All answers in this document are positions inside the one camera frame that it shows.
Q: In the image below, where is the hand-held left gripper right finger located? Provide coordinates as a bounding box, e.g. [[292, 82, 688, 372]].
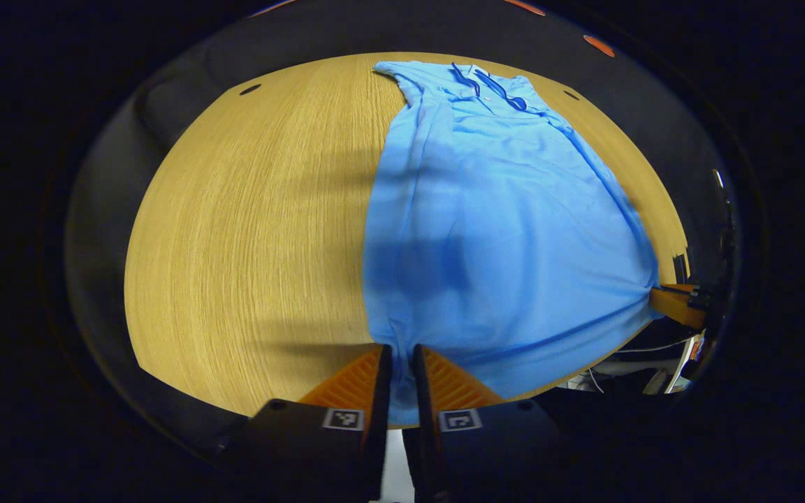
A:
[[402, 344, 565, 503]]

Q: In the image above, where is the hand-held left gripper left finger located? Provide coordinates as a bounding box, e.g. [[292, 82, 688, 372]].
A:
[[217, 344, 394, 502]]

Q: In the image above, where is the light blue T-shirt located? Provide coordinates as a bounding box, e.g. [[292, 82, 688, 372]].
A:
[[363, 61, 660, 427]]

